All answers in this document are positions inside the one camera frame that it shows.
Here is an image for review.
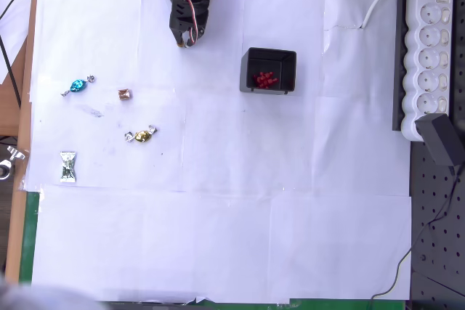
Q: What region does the black pegboard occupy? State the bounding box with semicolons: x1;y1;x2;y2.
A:
409;139;465;310

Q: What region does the thin black adapter cable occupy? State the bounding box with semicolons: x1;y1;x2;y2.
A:
366;164;465;310

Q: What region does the black power adapter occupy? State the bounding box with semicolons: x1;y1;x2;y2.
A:
414;113;465;168

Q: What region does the white paper table cover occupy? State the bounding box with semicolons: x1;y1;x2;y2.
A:
23;0;413;304

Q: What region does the black box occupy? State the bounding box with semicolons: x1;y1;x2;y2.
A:
239;46;298;96

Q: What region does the silver green snack packet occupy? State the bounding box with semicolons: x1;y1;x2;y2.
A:
59;150;78;184

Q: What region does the gold foil candy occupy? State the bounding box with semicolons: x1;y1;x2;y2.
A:
124;125;159;145

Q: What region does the blue foil candy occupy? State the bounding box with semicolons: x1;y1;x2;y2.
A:
60;74;97;98

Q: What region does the metal clamp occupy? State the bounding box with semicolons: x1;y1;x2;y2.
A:
0;145;30;180

